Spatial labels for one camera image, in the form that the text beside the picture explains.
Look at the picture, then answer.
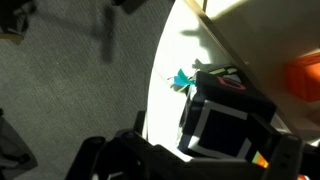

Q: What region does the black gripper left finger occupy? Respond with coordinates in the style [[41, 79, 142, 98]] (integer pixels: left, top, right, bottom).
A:
[[134, 110, 148, 138]]

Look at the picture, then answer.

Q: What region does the green checkered plush toy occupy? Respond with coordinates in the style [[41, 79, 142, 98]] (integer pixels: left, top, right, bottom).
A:
[[167, 65, 240, 93]]

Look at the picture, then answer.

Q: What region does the black plush cube with letter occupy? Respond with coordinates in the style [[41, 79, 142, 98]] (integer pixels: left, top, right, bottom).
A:
[[176, 69, 278, 170]]

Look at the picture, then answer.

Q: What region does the dark object with tan base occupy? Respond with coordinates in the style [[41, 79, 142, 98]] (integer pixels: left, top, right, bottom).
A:
[[0, 0, 36, 45]]

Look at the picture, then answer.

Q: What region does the open wooden box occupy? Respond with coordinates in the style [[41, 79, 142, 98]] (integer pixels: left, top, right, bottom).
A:
[[184, 0, 320, 145]]

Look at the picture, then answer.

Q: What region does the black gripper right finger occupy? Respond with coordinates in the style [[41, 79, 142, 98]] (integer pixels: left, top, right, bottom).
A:
[[249, 113, 304, 180]]

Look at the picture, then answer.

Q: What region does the orange plush cube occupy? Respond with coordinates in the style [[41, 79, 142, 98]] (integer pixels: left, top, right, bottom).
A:
[[285, 52, 320, 104]]

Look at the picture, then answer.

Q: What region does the dark floor object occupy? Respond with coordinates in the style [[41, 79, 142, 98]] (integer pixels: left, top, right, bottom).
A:
[[110, 0, 176, 15]]

